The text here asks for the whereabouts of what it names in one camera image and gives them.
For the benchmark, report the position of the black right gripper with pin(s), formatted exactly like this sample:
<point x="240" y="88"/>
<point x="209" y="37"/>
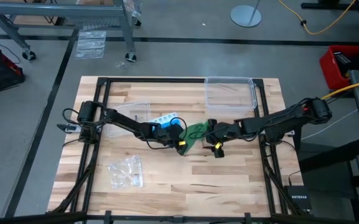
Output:
<point x="226" y="132"/>

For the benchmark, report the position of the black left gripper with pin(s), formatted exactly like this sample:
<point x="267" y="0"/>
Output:
<point x="166" y="135"/>

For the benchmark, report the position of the green elastic bandage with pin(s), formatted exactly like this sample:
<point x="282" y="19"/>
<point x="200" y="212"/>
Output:
<point x="199" y="127"/>

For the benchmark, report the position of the clear plastic zip bag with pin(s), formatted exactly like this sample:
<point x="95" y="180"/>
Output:
<point x="126" y="172"/>

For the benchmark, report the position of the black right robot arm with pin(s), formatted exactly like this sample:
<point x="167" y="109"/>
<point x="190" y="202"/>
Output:
<point x="278" y="119"/>

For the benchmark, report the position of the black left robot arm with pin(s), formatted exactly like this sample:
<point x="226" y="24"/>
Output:
<point x="123" y="119"/>

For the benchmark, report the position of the blue white pill organizer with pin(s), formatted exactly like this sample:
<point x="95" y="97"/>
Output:
<point x="163" y="119"/>

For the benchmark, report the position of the clear plastic storage bin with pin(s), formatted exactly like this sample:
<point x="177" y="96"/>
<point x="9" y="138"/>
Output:
<point x="230" y="96"/>

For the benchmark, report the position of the small clear plastic scrap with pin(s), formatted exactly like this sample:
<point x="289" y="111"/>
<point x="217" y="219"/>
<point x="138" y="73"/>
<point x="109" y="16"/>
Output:
<point x="122" y="65"/>

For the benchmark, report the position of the black rig crossbar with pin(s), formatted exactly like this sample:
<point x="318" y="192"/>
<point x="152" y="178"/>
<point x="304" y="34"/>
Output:
<point x="135" y="218"/>

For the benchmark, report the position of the round grey stand base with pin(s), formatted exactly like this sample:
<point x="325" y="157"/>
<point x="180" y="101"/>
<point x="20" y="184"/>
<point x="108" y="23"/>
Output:
<point x="244" y="17"/>

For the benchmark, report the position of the clear plastic sheet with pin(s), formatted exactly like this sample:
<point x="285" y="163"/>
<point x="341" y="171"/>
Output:
<point x="90" y="45"/>

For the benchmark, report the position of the red plastic bin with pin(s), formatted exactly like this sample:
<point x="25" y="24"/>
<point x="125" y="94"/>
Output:
<point x="330" y="71"/>

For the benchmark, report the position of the black stand legs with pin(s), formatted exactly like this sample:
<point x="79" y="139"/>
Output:
<point x="322" y="5"/>

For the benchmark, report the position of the black aluminium table frame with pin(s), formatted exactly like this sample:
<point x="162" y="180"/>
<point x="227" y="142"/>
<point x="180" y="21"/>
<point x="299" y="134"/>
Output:
<point x="154" y="80"/>

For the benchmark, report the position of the black network switch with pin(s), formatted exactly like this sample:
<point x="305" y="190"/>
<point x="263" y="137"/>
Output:
<point x="299" y="199"/>

